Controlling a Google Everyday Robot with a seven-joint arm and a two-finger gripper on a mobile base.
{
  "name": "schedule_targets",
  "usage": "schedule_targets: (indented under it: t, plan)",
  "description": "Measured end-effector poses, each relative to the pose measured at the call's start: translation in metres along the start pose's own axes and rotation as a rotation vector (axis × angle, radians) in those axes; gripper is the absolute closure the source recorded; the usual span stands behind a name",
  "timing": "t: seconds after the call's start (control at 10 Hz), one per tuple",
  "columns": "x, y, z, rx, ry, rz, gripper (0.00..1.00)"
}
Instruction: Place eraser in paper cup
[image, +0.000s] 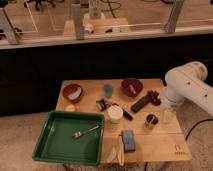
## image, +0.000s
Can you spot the brown bowl with white content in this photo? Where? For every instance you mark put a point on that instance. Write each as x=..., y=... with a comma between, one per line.
x=73, y=92

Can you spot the dark red bowl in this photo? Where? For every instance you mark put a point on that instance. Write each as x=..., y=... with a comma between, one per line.
x=131, y=87

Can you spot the grey metal post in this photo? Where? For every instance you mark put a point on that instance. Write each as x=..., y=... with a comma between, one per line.
x=7, y=27
x=170, y=26
x=78, y=21

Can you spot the white paper cup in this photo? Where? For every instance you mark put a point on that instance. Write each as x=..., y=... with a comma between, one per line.
x=115, y=113

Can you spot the white plastic knife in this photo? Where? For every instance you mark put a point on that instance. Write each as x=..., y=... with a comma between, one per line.
x=120, y=151

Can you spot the black marker pen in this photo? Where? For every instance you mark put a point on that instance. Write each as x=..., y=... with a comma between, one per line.
x=125, y=113

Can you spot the green plastic tray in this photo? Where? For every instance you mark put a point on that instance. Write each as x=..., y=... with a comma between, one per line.
x=55, y=142

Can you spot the grey metal post middle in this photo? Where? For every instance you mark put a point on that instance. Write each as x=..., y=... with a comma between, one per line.
x=78, y=21

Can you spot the metal spoon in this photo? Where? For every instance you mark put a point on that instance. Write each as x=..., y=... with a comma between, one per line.
x=79, y=134

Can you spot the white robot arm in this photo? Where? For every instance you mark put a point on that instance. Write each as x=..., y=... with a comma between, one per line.
x=186, y=82

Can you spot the blue sponge block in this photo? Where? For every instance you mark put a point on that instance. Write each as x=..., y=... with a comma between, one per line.
x=128, y=140

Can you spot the black rectangular eraser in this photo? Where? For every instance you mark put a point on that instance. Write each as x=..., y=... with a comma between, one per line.
x=140, y=104

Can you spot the grey metal post right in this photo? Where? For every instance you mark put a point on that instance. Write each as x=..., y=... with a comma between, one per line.
x=170, y=26

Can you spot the grey metal post left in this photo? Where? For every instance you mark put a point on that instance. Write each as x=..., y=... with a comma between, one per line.
x=7, y=27

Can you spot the blue translucent cup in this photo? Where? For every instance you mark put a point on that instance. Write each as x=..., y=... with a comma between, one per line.
x=108, y=90

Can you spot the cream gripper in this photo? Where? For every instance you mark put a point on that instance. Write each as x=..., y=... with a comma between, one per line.
x=168, y=114

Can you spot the small black clip object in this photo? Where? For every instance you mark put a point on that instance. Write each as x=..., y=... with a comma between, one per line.
x=101, y=104

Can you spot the small dark tin can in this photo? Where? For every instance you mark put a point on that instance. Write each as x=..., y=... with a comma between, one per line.
x=151, y=121

